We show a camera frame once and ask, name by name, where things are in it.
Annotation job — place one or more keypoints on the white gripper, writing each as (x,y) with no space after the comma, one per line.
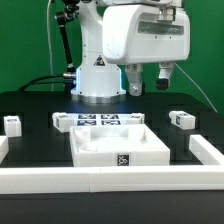
(140,34)

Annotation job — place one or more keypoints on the white square table top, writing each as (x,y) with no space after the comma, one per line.
(117,145)

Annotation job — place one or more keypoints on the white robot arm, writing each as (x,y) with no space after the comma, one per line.
(98,81)

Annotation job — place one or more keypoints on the marker sheet with tags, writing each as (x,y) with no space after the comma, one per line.
(83,119)

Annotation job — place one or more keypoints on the white U-shaped fence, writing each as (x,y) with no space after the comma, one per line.
(110,179)

